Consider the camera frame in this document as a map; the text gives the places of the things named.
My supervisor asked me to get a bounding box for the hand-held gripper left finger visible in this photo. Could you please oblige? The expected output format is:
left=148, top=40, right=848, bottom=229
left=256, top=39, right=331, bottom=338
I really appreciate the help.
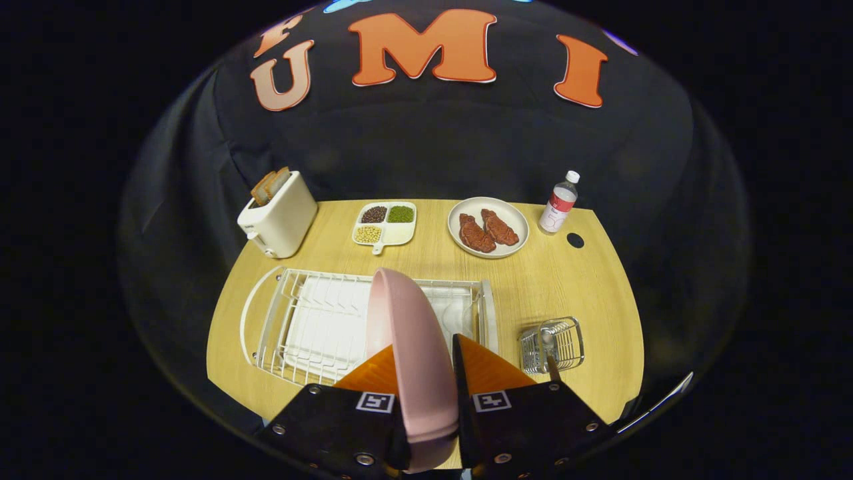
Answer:
left=257, top=345, right=411, bottom=480

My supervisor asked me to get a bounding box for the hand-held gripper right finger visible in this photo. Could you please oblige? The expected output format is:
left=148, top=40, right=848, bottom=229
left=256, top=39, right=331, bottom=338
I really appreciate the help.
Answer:
left=452, top=333, right=614, bottom=477

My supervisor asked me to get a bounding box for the pink plate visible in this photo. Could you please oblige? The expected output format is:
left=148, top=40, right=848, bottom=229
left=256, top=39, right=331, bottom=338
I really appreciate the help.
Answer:
left=365, top=268, right=460, bottom=473

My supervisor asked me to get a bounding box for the white wire dish rack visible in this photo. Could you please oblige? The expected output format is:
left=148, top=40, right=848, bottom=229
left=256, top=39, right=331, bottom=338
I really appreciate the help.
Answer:
left=239, top=265, right=499, bottom=387

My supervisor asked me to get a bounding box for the metal wire basket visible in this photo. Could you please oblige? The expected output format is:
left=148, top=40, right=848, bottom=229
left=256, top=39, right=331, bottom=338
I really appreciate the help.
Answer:
left=518, top=317, right=585, bottom=375

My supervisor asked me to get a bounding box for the white divided dish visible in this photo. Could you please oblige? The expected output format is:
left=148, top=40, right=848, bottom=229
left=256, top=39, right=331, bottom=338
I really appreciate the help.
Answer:
left=352, top=201, right=418, bottom=255

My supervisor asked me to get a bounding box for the beige round plate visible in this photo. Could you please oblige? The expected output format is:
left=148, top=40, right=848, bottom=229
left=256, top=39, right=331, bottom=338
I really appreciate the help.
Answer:
left=447, top=197, right=530, bottom=259

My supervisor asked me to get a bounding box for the red meat slice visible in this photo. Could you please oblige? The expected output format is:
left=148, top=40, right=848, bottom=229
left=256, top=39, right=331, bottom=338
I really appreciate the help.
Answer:
left=480, top=209, right=520, bottom=246
left=458, top=213, right=496, bottom=253

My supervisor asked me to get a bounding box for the white toaster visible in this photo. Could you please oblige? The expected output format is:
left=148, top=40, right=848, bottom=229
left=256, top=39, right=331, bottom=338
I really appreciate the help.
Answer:
left=237, top=171, right=319, bottom=259

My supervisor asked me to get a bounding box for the clear bottle with red label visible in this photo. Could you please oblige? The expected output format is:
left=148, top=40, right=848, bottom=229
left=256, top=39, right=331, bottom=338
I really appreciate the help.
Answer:
left=538, top=171, right=580, bottom=235

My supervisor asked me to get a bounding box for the toast bread slice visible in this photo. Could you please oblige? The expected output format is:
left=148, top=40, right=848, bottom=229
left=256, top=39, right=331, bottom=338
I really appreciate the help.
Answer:
left=265, top=167, right=291, bottom=199
left=251, top=171, right=276, bottom=205

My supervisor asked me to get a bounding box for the black backdrop cloth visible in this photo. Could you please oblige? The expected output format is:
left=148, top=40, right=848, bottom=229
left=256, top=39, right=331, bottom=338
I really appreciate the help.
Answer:
left=120, top=0, right=750, bottom=434

